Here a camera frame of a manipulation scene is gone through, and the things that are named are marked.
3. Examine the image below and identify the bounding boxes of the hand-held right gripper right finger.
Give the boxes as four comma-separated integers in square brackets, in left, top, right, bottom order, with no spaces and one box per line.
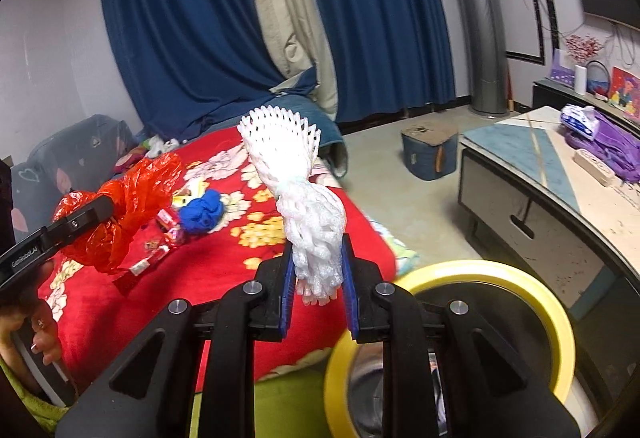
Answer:
[340,234,583,438]

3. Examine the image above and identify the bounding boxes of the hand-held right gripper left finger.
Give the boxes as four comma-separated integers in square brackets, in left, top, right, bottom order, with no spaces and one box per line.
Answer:
[55,240,297,438]

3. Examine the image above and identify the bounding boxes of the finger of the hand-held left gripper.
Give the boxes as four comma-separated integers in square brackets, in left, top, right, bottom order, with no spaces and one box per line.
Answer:
[46,194,117,245]

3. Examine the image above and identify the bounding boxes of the red plastic bag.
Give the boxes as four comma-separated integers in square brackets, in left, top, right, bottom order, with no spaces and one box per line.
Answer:
[52,152,183,275]

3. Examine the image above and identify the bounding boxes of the white foam fruit net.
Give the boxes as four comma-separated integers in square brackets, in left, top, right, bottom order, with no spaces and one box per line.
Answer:
[238,105,348,308]

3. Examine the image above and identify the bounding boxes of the yellow round bin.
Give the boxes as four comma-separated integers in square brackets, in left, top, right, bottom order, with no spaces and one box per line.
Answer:
[324,259,576,438]

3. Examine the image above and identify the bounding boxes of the person's left hand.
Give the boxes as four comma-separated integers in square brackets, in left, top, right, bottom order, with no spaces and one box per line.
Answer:
[0,263,65,389]

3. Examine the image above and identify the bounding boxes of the red floral blanket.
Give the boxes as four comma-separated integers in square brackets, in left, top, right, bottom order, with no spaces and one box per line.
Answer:
[37,125,398,391]

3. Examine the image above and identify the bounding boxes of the grey heart print sofa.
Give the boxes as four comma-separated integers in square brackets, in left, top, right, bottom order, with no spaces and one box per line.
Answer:
[10,114,136,239]

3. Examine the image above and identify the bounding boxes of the white plush toy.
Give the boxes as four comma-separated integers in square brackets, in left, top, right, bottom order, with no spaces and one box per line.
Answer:
[145,135,181,158]

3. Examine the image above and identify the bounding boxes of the blue crumpled cloth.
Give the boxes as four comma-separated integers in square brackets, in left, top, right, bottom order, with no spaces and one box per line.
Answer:
[179,189,226,236]

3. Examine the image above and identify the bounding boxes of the blue stool with cardboard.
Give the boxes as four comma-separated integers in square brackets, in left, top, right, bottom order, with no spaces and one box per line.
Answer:
[401,122,460,181]

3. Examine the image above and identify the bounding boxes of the grey and blue coffee table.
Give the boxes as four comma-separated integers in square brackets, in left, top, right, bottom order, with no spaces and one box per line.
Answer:
[457,105,640,319]

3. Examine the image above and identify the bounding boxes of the wide blue curtain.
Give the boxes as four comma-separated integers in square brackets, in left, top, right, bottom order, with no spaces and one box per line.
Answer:
[98,0,288,141]

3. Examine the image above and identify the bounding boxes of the beige curtain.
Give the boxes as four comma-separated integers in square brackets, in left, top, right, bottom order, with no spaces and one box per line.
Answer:
[237,0,338,114]

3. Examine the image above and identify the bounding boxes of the beige power strip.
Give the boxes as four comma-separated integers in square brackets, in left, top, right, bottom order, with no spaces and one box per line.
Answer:
[573,148,617,187]

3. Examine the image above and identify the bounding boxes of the black television stand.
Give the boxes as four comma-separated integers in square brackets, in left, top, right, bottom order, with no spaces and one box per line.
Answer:
[531,79,640,139]

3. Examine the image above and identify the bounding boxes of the silver tower air conditioner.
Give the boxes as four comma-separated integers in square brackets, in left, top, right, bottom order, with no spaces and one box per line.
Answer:
[442,0,512,118]

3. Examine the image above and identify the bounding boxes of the blue white tissue packet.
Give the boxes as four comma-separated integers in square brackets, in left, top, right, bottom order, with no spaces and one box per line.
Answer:
[560,104,601,141]

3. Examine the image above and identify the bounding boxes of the purple backpack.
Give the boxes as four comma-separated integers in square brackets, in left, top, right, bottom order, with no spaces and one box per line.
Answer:
[565,110,640,184]

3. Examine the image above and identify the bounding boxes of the purple card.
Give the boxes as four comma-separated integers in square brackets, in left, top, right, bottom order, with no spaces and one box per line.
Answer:
[549,49,575,86]

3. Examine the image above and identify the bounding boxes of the red flower branches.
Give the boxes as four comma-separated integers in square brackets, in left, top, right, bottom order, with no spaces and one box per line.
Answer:
[565,34,605,66]

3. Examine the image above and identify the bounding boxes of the colourful painting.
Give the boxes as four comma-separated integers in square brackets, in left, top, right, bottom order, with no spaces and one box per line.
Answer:
[607,66,640,121]

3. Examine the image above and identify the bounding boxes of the basket with round handle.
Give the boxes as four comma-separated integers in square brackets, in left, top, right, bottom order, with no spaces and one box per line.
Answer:
[585,59,612,100]

